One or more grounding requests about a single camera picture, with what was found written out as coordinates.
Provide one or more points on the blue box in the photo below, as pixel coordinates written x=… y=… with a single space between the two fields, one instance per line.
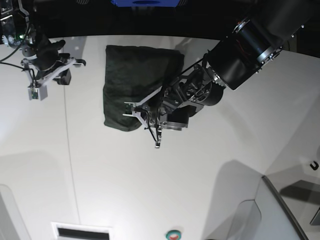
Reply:
x=145 y=3

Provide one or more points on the small black hook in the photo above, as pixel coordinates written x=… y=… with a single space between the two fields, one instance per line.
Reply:
x=314 y=165

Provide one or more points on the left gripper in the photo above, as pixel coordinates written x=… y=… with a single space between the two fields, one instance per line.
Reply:
x=186 y=96

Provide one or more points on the dark green t-shirt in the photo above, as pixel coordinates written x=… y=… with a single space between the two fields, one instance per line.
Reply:
x=131 y=74

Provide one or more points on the red green emergency button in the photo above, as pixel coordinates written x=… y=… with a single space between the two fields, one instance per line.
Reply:
x=173 y=235

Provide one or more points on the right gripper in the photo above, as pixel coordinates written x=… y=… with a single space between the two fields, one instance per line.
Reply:
x=20 y=34

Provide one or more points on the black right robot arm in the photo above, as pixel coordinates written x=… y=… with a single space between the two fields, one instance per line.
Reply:
x=25 y=8

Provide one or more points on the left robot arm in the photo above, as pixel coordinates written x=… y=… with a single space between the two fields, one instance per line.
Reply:
x=254 y=41

